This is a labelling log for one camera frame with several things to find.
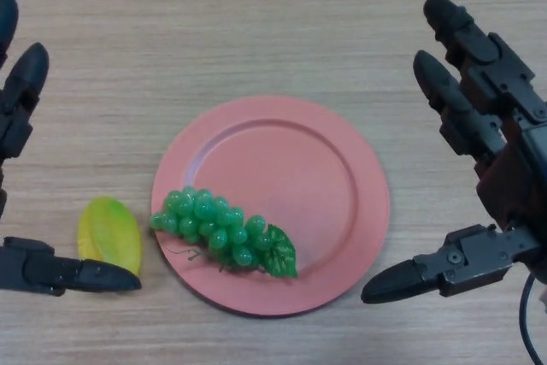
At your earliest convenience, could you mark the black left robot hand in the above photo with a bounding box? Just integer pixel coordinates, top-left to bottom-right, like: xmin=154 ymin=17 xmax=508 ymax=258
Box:
xmin=0 ymin=0 xmax=143 ymax=297

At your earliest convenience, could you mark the yellow green starfruit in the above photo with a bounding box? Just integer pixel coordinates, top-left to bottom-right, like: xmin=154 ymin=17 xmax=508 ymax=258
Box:
xmin=76 ymin=196 xmax=143 ymax=274

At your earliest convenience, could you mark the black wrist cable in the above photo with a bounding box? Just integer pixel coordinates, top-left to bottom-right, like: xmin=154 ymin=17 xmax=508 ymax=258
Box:
xmin=518 ymin=270 xmax=547 ymax=365

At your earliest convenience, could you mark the green plastic grape bunch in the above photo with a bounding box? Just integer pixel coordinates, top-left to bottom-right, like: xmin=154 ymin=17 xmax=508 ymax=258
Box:
xmin=148 ymin=185 xmax=299 ymax=280

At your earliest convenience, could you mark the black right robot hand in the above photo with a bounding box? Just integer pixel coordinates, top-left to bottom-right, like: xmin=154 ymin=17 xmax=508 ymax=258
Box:
xmin=361 ymin=0 xmax=547 ymax=305

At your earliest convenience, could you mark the pink round plate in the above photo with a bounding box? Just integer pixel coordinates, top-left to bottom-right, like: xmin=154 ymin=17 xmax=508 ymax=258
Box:
xmin=150 ymin=96 xmax=391 ymax=319

